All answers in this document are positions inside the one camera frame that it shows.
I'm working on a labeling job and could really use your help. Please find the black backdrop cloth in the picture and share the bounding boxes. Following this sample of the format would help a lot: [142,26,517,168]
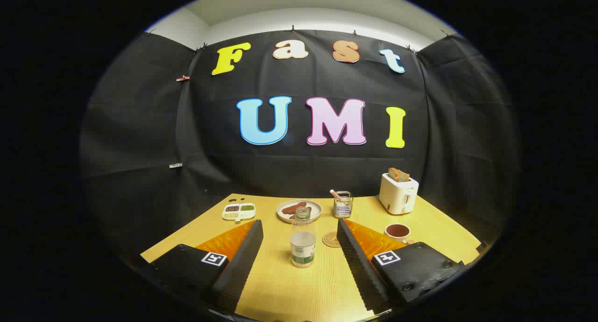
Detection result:
[79,30,521,266]

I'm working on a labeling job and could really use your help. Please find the white round plate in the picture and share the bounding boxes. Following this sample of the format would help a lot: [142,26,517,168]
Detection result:
[277,200,322,223]

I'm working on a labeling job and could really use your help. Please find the metal wire basket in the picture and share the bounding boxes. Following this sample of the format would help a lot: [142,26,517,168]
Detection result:
[333,191,354,218]

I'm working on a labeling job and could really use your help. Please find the beige cup wooden handle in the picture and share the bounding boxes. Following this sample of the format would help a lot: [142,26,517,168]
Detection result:
[384,223,415,244]

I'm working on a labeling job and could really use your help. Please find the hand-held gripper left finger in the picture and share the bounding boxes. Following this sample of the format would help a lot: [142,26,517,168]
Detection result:
[140,219,264,313]

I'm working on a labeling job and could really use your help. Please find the white toaster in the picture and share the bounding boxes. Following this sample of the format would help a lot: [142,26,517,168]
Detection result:
[378,172,420,215]

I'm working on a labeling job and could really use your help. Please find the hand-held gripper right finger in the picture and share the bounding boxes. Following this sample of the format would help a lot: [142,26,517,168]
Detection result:
[336,218,465,315]

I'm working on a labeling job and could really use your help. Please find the clear plastic bottle green ring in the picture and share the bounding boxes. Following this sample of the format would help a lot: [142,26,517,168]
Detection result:
[290,207,317,269]

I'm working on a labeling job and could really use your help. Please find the white divided grain dish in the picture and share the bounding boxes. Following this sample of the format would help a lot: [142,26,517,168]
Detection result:
[222,203,256,222]

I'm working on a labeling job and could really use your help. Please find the wooden table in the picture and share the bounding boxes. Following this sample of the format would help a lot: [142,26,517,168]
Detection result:
[140,193,482,322]

